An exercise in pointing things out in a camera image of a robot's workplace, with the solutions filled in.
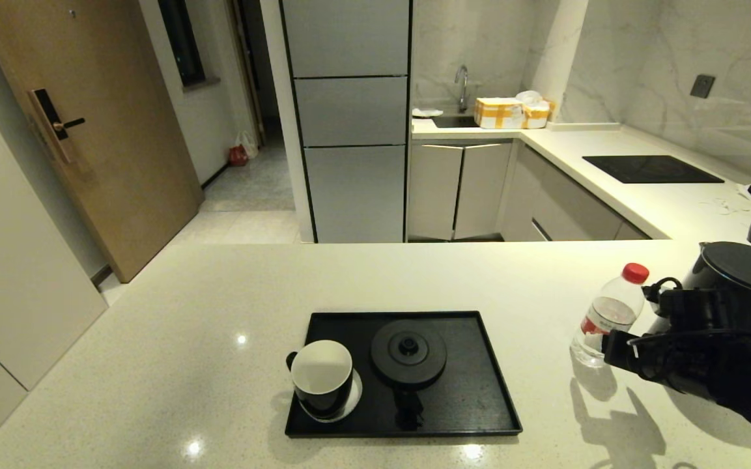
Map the white side cabinet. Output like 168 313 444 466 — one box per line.
0 115 107 450

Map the grey counter drawer cabinet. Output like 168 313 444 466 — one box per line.
499 143 651 242

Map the black electronic door lock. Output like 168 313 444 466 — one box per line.
29 89 86 163

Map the tall grey cabinet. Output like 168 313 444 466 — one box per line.
279 0 412 244

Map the black round kettle base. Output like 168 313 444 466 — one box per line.
370 319 448 390

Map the brown wooden door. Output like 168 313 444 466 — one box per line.
0 0 203 284

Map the chrome sink faucet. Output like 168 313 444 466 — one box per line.
455 64 470 114

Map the clear plastic water bottle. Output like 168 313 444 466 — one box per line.
569 263 649 369

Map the grey sink base cabinet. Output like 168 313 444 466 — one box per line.
408 141 513 242

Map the round white coaster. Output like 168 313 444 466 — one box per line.
297 367 363 423

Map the small box with yellow tape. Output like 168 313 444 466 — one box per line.
521 101 555 129

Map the black power cord with plug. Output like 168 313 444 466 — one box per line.
393 388 425 431

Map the black electric kettle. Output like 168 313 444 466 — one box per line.
649 242 751 341

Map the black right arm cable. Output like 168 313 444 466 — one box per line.
628 276 751 359

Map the dark window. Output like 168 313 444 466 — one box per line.
157 0 207 88

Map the black rectangular tray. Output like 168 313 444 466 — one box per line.
285 311 523 438

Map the black induction cooktop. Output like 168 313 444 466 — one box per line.
582 155 725 184

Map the large box with yellow tape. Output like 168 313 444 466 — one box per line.
474 98 523 130

